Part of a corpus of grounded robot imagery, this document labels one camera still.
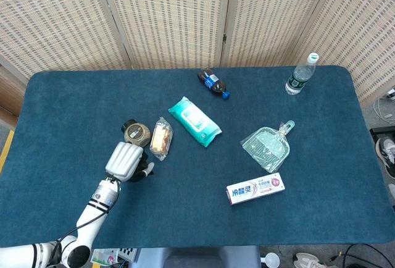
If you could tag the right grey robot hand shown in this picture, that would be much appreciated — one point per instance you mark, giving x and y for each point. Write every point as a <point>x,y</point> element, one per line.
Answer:
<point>392,192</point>

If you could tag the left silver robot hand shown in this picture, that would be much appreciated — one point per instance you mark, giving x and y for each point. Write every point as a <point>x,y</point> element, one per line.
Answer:
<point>122,161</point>

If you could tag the black round container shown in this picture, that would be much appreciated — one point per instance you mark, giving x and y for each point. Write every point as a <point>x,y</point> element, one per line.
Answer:
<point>143,161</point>

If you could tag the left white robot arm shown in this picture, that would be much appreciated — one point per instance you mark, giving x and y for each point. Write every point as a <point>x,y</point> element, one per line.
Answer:
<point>92,215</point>

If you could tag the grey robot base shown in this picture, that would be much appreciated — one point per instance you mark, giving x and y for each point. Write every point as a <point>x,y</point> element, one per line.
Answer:
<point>210,257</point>

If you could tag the glass jar with black lid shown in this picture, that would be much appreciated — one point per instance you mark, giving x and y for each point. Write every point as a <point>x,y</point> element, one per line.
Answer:
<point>135,132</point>

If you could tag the grey black sneaker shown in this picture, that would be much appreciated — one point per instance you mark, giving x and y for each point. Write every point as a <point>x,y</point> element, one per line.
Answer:
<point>385,155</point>

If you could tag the packaged sliced bread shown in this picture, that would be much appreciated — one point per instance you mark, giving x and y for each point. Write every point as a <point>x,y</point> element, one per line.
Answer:
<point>161,139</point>

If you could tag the black metal bar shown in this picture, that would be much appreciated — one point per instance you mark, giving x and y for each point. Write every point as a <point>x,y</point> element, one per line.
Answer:
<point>382,130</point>

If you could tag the blue felt table cover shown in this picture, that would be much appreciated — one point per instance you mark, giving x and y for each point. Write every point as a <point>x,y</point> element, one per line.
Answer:
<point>197,157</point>

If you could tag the teal wet wipes pack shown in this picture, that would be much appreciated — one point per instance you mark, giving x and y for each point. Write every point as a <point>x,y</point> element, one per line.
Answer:
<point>194,121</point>

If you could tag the checkerboard calibration card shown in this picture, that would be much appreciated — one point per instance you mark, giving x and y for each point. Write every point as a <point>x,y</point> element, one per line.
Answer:
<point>128,253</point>

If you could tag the green white package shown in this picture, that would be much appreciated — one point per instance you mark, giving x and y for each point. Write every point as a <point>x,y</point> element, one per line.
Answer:
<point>103,257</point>

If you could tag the white sneaker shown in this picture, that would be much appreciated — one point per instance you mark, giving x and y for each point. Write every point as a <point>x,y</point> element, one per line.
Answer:
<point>308,260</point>

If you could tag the yellow floor strip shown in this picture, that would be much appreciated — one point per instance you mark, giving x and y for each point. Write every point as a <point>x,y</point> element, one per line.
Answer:
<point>6,150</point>

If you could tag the small cola bottle blue cap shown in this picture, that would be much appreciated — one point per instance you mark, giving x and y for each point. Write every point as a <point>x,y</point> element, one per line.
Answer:
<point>213,83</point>

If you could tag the green dustpan set in plastic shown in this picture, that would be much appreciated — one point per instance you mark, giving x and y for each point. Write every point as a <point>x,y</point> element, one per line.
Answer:
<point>267,147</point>

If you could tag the white pink toothpaste box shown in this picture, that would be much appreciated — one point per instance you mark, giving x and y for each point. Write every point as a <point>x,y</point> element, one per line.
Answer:
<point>254,189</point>

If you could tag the white round plastic scoop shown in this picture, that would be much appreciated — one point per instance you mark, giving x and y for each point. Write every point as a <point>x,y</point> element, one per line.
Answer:
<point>271,260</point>

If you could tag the clear water bottle green label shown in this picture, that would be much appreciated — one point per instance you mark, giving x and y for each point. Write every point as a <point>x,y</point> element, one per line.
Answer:
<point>298,79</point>

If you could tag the woven folding screen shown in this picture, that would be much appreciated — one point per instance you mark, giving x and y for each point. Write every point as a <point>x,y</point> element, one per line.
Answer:
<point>172,18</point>

